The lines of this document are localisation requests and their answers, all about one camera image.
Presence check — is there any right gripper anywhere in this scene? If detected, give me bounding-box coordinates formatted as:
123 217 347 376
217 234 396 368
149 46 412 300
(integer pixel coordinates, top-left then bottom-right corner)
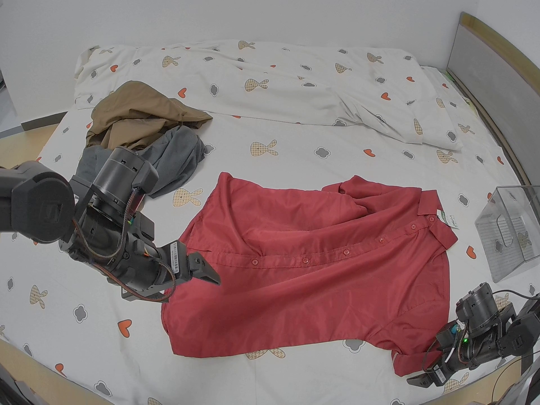
406 334 505 390

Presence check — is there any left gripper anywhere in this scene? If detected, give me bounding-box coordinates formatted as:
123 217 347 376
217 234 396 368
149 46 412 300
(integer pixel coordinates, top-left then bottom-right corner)
63 209 222 303

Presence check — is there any red shirt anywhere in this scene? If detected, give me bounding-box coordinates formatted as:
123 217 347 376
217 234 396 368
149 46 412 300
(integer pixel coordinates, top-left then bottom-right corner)
160 171 460 378

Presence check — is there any grey garment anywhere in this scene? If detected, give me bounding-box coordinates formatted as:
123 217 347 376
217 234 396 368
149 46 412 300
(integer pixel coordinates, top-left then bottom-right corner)
76 126 206 198

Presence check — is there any bed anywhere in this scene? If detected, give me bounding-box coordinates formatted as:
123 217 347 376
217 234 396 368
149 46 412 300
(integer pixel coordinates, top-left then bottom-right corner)
0 12 540 405

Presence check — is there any clear plastic box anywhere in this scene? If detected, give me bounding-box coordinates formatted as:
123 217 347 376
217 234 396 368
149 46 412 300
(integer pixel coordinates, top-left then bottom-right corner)
474 185 540 282

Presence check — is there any brown garment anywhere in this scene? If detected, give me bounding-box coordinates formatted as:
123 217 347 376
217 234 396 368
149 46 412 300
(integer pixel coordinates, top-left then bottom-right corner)
85 80 213 151

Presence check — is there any white printed quilt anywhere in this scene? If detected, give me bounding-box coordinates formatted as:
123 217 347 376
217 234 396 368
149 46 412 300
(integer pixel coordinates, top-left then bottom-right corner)
74 40 462 151

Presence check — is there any black cable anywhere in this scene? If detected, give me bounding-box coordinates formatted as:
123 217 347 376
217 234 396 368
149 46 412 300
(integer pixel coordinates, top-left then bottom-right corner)
423 336 443 372
99 256 177 303
491 355 529 405

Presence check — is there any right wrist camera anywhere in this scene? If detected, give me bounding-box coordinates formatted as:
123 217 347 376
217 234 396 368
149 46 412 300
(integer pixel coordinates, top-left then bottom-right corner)
436 324 461 350

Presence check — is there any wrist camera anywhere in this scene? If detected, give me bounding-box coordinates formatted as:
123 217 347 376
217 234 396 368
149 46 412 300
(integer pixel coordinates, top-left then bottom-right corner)
436 324 461 350
134 210 156 246

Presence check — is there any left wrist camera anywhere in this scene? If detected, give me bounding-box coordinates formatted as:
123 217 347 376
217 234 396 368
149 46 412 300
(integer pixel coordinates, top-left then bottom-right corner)
134 210 156 246

